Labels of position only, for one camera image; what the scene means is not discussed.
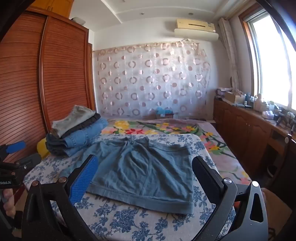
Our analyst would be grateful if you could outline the tan cardboard box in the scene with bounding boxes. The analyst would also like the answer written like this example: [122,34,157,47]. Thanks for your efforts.
[225,91,246,105]

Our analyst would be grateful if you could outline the dark wooden chair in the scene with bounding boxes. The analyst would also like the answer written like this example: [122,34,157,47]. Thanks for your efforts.
[266,133,296,187]

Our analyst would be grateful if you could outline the colourful floral bedsheet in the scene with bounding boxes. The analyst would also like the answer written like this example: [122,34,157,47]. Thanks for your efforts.
[102,118,252,184]

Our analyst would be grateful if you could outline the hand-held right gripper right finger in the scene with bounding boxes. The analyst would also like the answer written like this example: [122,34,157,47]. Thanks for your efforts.
[192,156,269,241]

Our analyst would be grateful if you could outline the wooden slatted wardrobe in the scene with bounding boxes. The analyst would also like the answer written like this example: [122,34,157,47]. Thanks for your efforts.
[0,6,97,163]

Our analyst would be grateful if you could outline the person's left hand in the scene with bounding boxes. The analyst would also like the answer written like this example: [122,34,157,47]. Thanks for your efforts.
[0,189,16,218]

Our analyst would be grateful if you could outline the clutter of small countertop items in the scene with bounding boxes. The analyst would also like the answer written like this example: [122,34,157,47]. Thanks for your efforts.
[215,87,296,132]

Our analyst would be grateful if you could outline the wooden overhead cabinet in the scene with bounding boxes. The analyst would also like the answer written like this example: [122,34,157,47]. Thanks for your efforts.
[26,0,75,18]

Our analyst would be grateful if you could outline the white window curtain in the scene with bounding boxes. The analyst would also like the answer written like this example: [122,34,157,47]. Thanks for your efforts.
[218,17,242,91]

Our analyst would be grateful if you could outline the sheer circle-patterned curtain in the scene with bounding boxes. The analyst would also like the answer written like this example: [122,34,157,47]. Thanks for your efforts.
[92,40,211,117]

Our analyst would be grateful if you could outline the wooden sideboard cabinet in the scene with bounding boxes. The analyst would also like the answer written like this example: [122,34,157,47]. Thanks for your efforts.
[213,98,296,179]

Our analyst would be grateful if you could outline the window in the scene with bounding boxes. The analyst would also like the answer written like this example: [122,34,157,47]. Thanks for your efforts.
[239,8,296,116]

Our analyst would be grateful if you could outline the blue plastic bag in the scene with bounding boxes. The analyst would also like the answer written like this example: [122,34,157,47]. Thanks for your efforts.
[156,107,174,115]

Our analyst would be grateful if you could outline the olive grey folded pants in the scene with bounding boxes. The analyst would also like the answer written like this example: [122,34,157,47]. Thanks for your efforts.
[51,105,96,138]

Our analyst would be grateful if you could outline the blue floral blanket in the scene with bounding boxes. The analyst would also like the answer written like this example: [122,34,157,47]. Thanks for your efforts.
[23,133,236,241]

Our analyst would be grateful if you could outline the dark blue folded jeans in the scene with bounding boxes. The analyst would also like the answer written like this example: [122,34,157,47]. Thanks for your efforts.
[46,133,93,157]

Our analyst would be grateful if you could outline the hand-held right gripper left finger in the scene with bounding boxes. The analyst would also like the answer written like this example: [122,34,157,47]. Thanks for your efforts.
[22,155,99,241]

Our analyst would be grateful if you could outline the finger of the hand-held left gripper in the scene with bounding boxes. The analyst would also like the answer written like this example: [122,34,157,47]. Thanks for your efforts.
[16,153,42,169]
[0,141,26,160]

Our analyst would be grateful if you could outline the wall air conditioner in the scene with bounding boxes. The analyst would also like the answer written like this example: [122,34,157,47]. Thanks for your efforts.
[176,19,216,33]

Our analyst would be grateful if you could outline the yellow cushion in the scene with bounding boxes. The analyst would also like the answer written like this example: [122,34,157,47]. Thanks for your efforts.
[36,138,49,159]

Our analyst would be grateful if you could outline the black folded pants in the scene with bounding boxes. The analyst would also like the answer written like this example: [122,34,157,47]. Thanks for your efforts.
[60,114,102,139]

